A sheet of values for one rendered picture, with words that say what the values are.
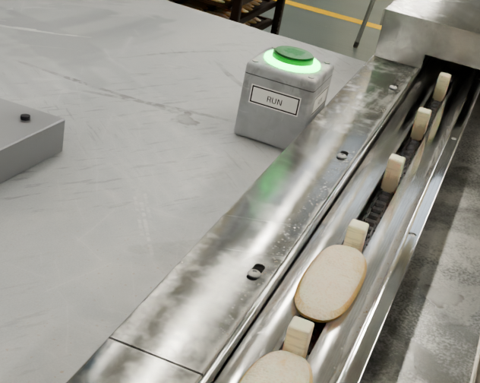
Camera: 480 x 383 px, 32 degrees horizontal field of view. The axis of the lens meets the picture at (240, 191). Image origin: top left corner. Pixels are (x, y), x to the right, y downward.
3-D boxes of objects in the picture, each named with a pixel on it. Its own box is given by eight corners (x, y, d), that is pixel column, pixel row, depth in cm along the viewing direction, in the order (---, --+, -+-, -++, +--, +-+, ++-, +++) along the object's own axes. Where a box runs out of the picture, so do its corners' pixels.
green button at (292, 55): (278, 57, 84) (281, 42, 84) (316, 68, 83) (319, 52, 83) (264, 67, 81) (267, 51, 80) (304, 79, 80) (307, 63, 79)
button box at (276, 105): (250, 140, 91) (270, 41, 86) (320, 162, 89) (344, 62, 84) (222, 166, 84) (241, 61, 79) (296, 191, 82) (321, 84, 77)
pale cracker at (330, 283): (324, 242, 61) (327, 229, 61) (374, 260, 60) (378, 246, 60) (281, 311, 53) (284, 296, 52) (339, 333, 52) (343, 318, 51)
